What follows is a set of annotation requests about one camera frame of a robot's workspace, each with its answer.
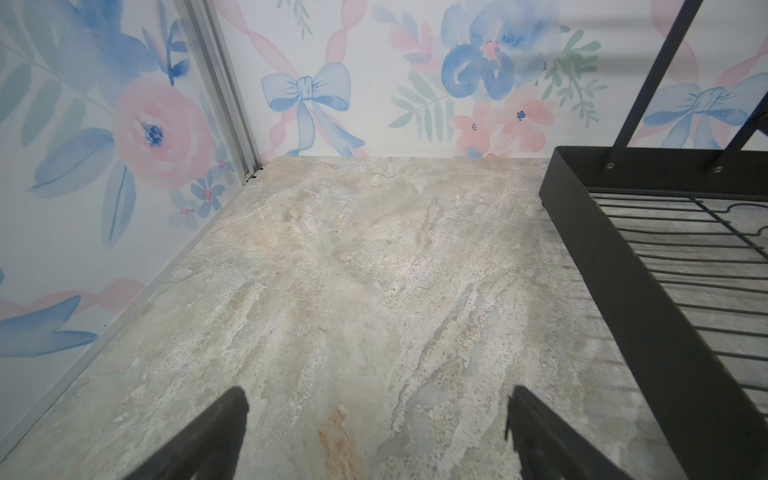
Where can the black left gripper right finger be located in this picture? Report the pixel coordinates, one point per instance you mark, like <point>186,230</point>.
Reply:
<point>548,447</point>

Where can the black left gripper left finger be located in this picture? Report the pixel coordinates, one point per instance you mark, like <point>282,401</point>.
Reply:
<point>207,448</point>

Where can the black wire dish rack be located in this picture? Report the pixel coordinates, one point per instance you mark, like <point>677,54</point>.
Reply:
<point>713,428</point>

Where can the aluminium left corner post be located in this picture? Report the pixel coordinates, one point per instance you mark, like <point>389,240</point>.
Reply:
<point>200,20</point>

